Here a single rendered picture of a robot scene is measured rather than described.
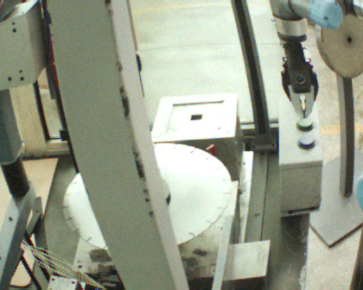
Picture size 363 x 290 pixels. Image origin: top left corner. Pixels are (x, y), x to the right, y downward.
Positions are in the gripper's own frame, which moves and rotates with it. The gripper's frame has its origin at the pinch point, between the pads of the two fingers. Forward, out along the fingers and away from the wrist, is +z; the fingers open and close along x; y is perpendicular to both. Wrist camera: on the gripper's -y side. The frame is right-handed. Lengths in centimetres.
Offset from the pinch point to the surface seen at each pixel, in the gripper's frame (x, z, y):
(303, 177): 0.9, 11.8, -6.3
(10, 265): 52, -5, -52
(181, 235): 23.2, 2.3, -31.7
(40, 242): 53, 5, -33
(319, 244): -9, 98, 56
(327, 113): -17, 98, 154
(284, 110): 5.0, 7.7, 14.1
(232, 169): 18.4, 16.1, 4.6
